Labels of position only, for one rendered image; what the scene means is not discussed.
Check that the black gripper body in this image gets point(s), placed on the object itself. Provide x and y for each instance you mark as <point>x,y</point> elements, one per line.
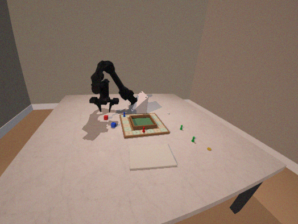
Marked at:
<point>96,100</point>

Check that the blue die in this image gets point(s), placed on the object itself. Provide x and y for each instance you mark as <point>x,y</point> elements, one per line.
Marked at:
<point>113,125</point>

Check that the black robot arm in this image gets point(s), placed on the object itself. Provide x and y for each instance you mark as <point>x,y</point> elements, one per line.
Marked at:
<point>99,86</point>

